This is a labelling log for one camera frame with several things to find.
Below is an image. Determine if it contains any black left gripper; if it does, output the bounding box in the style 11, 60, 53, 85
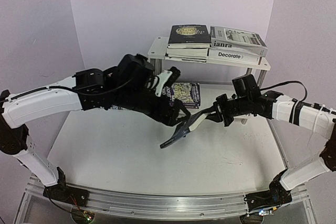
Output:
115, 86, 193, 127

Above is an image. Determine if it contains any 52-Storey Treehouse book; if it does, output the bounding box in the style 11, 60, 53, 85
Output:
162, 82, 201, 109

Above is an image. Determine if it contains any dark blue paperback book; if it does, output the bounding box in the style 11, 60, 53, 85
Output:
160, 111, 204, 149

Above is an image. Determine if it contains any blue orange paperback book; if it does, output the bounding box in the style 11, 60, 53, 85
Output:
166, 48, 208, 57

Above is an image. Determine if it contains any brown Decorate book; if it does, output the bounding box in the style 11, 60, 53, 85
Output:
208, 49, 261, 65

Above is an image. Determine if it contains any black notebook with barcode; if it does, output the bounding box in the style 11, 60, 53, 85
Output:
167, 25, 211, 48

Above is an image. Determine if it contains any grey photo cover book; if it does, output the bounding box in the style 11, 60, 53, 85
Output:
210, 26, 268, 57

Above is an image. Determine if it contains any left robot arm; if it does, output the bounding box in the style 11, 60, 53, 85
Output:
1, 54, 191, 207

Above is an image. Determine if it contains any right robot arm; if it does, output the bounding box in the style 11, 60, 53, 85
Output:
204, 74, 335, 212

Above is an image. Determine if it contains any white two-tier shelf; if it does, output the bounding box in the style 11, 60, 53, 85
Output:
147, 36, 271, 125

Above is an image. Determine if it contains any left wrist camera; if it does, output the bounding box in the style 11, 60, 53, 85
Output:
153, 67, 181, 97

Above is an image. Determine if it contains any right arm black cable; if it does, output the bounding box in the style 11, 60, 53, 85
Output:
258, 80, 308, 101

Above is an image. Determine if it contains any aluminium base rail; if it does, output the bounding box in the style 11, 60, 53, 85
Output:
25, 176, 309, 217

